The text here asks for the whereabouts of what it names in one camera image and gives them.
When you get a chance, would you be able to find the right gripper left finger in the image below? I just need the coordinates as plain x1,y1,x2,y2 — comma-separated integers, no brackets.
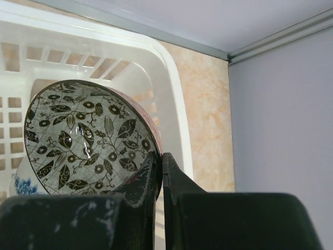
1,153,158,249

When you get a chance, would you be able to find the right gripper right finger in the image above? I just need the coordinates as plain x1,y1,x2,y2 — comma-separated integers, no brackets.
162,153,322,249

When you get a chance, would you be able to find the black leaf pink bowl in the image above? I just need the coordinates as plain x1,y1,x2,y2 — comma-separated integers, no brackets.
24,80,162,195

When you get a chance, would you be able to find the white plastic dish rack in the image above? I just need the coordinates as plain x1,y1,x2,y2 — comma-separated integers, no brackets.
0,4,194,201

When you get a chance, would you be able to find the blue flower white bowl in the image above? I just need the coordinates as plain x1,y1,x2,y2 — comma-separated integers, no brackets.
9,156,48,196

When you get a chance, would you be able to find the aluminium frame rail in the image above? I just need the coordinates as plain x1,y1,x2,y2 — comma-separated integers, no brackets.
43,1,332,64

